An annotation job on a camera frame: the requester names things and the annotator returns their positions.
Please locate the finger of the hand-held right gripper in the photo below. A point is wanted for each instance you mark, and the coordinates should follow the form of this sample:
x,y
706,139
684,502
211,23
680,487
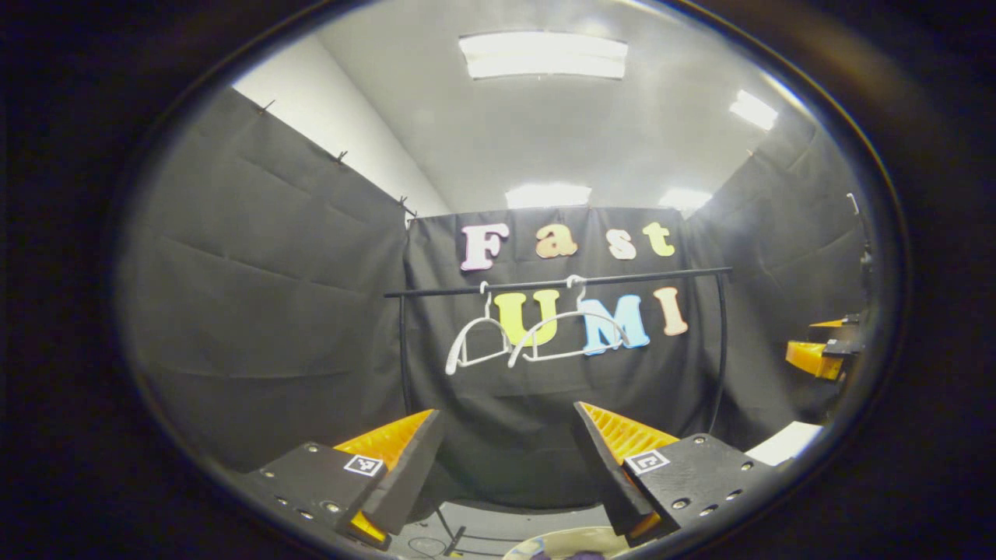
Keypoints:
x,y
809,358
829,323

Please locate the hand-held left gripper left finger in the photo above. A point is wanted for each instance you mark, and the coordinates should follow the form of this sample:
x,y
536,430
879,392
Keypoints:
x,y
405,482

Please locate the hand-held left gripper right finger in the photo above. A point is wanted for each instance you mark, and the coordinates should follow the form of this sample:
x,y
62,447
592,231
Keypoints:
x,y
607,474

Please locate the beige laundry hamper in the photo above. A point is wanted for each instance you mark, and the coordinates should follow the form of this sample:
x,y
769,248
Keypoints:
x,y
529,544

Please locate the white plastic clothes hanger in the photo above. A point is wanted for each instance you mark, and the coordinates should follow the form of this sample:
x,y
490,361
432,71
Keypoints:
x,y
576,313
482,359

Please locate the black metal clothes rack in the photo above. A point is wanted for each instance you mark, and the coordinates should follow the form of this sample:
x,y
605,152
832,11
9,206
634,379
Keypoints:
x,y
661,274

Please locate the white board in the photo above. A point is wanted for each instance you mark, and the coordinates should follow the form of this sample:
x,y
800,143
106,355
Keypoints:
x,y
786,443

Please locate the black backdrop cloth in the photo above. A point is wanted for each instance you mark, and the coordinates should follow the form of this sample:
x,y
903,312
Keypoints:
x,y
272,311

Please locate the small ceiling light panel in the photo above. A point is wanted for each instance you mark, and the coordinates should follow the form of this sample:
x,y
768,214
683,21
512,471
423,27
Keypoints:
x,y
753,110

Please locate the large rectangular ceiling light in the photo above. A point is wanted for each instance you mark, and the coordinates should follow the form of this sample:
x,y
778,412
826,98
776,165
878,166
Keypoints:
x,y
545,56

